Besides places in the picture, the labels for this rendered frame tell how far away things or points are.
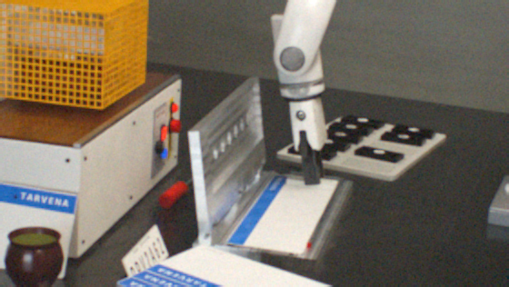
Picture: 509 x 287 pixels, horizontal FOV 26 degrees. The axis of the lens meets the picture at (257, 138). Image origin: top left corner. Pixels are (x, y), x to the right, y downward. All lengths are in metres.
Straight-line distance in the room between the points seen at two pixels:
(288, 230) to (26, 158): 0.47
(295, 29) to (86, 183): 0.49
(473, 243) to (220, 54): 2.58
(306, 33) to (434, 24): 2.23
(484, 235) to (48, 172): 0.80
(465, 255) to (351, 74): 2.41
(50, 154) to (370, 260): 0.56
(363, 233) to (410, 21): 2.28
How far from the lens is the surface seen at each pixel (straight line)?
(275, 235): 1.88
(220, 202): 1.88
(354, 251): 1.91
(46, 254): 1.57
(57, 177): 1.75
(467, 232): 2.06
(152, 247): 1.75
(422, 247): 1.96
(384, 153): 2.42
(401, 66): 4.24
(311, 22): 1.98
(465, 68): 4.19
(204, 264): 1.53
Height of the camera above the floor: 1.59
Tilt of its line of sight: 16 degrees down
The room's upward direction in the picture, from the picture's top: 4 degrees clockwise
